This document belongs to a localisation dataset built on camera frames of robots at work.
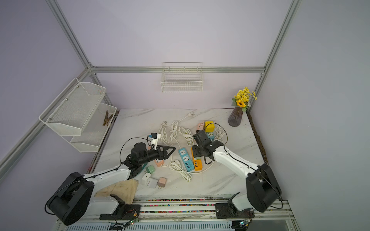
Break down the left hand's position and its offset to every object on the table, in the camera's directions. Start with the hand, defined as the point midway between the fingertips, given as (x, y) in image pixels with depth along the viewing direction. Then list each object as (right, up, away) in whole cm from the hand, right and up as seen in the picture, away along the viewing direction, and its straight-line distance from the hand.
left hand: (172, 149), depth 81 cm
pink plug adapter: (-9, -10, +7) cm, 15 cm away
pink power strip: (+18, +13, +26) cm, 34 cm away
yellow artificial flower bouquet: (+44, +31, +10) cm, 54 cm away
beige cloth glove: (-27, -23, -1) cm, 35 cm away
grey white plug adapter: (-11, -18, -3) cm, 21 cm away
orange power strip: (+15, -10, +7) cm, 20 cm away
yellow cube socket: (+27, +12, +30) cm, 42 cm away
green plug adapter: (-14, -13, +6) cm, 20 cm away
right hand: (+16, -3, +6) cm, 17 cm away
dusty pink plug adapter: (-6, -19, +1) cm, 20 cm away
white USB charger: (-15, -17, -2) cm, 23 cm away
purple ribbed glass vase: (+44, +20, +24) cm, 54 cm away
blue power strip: (+8, -8, +9) cm, 15 cm away
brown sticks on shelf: (-47, +18, +16) cm, 53 cm away
